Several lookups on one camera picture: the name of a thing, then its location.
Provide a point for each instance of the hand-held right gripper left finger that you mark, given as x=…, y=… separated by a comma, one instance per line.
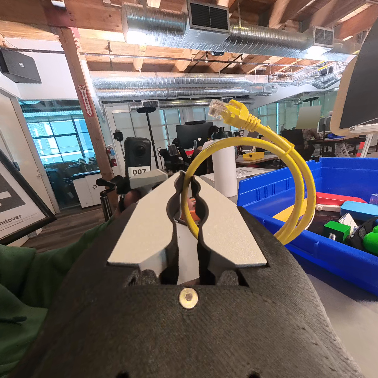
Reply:
x=141, y=236

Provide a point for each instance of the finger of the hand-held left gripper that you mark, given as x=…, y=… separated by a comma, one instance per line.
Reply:
x=147, y=178

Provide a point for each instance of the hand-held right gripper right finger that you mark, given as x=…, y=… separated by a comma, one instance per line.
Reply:
x=233, y=236

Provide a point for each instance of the person's left forearm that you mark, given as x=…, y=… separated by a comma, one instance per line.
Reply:
x=59, y=265

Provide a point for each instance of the orange plastic object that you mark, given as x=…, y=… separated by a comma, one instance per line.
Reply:
x=193, y=206

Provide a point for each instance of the person's left hand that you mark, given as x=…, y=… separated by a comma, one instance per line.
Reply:
x=130, y=199

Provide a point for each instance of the red fire extinguisher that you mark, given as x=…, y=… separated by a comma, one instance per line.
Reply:
x=111, y=156

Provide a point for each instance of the black floor lamp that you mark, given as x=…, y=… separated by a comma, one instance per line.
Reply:
x=310, y=99
x=146, y=109

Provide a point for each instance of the wooden pillar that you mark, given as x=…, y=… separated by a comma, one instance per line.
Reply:
x=94, y=133

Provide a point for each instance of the yellow block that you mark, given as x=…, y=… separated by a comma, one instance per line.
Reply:
x=285, y=214

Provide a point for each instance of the black television screen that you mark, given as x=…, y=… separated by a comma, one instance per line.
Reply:
x=192, y=135

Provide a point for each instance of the white recycling bin cabinet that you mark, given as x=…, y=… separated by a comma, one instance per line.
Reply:
x=88, y=192

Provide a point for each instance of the white water bottle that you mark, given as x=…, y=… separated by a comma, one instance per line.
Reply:
x=226, y=171

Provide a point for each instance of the yellow plastic bin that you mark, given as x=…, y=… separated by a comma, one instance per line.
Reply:
x=254, y=156

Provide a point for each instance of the large blue storage bin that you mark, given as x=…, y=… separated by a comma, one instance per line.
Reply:
x=324, y=260

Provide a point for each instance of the green wooden block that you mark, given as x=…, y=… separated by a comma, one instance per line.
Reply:
x=339, y=230

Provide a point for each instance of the red block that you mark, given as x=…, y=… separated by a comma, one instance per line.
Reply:
x=333, y=197

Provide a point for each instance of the black framed marker sign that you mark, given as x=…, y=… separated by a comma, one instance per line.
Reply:
x=17, y=203

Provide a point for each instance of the blue block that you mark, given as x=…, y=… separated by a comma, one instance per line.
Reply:
x=360, y=210

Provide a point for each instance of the clear plastic cube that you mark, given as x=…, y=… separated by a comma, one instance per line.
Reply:
x=374, y=199

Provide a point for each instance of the orange traffic cone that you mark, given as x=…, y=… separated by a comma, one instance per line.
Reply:
x=361, y=150

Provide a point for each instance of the green zip jacket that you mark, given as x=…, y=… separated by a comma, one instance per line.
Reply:
x=17, y=339

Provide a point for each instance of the round silver ventilation duct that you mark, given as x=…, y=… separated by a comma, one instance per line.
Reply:
x=177, y=79
x=177, y=94

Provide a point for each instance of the red vertical wall sign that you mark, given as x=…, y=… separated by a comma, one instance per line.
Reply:
x=86, y=100

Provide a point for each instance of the large silver ventilation duct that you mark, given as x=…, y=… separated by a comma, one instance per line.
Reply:
x=153, y=23

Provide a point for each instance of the black wall speaker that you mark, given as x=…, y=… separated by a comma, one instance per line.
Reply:
x=20, y=66

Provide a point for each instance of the blackboard easel with wooden frame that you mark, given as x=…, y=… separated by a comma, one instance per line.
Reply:
x=363, y=88

